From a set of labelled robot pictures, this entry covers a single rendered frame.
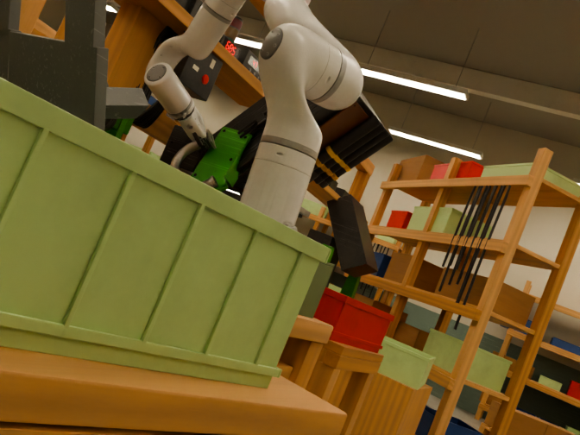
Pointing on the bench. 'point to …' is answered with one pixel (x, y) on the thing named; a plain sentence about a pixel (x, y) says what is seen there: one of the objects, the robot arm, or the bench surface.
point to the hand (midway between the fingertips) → (204, 140)
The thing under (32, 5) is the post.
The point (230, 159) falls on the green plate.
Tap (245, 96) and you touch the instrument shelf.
